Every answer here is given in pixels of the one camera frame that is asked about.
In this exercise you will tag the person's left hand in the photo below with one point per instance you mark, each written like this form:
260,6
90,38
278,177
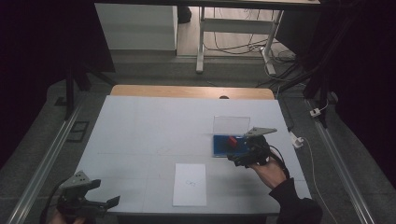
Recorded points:
63,219

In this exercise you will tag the white table cover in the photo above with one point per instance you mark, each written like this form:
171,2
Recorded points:
140,140

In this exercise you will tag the aluminium floor rail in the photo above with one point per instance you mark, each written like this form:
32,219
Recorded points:
46,161
339,161

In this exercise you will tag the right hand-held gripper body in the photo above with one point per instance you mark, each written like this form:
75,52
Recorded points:
258,149

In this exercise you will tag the black metal stand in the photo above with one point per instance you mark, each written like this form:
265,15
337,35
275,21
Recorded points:
320,93
70,90

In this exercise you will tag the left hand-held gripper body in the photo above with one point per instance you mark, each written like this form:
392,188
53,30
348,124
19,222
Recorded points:
73,200

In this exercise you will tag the small white plug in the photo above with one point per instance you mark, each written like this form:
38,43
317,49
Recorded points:
315,112

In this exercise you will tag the black floor frame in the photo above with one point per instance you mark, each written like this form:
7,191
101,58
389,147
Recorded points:
77,132

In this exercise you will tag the blue ink pad box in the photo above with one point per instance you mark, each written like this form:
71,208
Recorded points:
222,147

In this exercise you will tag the white paper sheet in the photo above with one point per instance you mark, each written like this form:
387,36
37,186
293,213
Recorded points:
190,193

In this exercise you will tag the red stamp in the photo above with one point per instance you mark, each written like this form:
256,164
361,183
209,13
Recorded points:
232,142

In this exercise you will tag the wooden table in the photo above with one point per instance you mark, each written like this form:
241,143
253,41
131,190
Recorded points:
186,91

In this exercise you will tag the person's right hand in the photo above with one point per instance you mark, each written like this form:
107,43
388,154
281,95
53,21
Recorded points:
271,172

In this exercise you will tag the white power adapter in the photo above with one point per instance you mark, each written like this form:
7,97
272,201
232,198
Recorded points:
297,140

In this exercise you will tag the white desk frame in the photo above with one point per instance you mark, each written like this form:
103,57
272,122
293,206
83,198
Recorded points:
236,26

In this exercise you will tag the white cabinet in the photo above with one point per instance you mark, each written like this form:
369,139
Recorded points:
137,28

